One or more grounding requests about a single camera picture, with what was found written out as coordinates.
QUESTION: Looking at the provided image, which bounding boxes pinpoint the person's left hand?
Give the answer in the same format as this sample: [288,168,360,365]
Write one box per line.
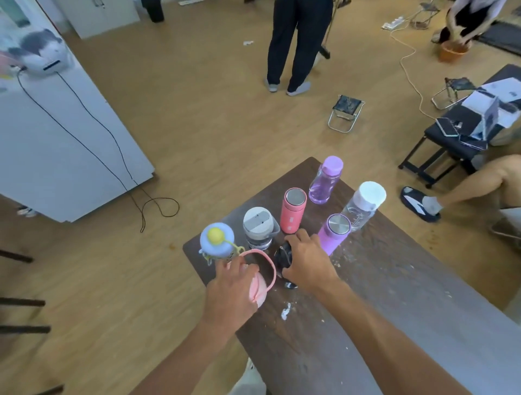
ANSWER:
[201,254,261,339]

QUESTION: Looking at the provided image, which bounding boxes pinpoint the person's right hand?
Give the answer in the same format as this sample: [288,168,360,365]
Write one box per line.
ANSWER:
[281,228,341,298]

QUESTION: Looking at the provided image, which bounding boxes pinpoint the black bottle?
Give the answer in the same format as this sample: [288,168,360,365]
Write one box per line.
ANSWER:
[273,242,300,290]

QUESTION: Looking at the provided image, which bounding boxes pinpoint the purple steel-lid flask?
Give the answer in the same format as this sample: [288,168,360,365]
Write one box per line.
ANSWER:
[317,213,352,256]

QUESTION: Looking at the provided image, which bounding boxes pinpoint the pink handled jug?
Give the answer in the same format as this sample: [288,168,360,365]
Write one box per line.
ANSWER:
[236,249,277,308]

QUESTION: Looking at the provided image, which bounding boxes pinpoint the pink steel-lid flask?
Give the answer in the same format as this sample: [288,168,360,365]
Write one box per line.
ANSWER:
[279,187,308,235]

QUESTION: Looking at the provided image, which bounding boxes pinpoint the blue bottle yellow ball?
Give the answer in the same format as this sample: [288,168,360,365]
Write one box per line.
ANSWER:
[198,221,246,266]

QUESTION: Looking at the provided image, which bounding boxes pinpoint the grey lidded tumbler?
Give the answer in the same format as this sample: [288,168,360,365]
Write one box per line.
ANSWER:
[243,206,282,251]

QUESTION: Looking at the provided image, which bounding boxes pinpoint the translucent purple bottle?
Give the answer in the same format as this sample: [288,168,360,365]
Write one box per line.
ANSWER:
[308,155,344,205]

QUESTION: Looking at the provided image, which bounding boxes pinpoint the clear white-cap bottle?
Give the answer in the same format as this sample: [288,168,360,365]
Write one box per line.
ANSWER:
[340,181,387,233]

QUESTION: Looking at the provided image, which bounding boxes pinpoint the person's right forearm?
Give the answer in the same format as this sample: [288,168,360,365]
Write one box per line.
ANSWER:
[313,281,473,395]

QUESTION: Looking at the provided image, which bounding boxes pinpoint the person's left forearm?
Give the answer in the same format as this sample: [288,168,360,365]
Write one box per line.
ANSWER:
[130,321,239,395]

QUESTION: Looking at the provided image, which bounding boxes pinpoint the person's white shoe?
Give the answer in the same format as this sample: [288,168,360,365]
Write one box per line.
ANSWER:
[227,358,268,395]

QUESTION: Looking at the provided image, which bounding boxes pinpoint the black white sandal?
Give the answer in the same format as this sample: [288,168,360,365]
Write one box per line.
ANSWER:
[400,186,442,224]

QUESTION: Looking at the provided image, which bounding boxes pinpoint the small metal folding stool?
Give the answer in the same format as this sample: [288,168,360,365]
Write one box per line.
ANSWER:
[430,76,477,111]
[408,1,442,30]
[490,207,521,241]
[327,94,366,134]

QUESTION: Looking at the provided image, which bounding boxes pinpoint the black bench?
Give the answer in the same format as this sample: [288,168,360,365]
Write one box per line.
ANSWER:
[398,63,521,189]

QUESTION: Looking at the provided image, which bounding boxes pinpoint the smartphone with white edge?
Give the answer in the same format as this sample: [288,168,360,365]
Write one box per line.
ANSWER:
[435,117,461,138]

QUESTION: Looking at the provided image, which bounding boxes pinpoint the broom with black head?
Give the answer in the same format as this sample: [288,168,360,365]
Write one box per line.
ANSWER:
[318,0,347,61]

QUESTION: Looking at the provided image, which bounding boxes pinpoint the white purple open box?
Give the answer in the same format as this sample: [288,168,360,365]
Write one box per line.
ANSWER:
[461,90,514,140]

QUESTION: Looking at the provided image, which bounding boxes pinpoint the orange basin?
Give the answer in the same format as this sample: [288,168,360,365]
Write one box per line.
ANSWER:
[439,40,471,64]

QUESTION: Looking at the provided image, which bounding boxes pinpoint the white paper sheets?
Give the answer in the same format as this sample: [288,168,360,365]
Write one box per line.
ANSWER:
[480,77,521,103]

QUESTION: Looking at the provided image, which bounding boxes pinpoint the black bin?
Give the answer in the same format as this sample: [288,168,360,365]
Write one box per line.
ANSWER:
[141,0,166,23]

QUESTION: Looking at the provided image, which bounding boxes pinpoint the black treadmill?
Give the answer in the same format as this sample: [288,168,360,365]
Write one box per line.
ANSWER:
[476,20,521,46]

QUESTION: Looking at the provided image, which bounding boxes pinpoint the white grey small printer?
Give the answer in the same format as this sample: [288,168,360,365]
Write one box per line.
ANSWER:
[8,28,74,78]

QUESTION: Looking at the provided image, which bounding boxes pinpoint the white double door cabinet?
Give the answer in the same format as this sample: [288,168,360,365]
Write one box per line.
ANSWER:
[55,0,141,40]

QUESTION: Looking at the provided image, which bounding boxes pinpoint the black cable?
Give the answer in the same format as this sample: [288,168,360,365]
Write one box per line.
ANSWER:
[16,69,137,198]
[56,71,181,233]

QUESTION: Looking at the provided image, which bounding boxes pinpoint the black metal frame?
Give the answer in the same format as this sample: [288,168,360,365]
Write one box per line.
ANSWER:
[0,249,65,395]

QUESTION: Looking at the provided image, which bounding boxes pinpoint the white floor cable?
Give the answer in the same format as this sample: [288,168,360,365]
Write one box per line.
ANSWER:
[389,26,439,121]

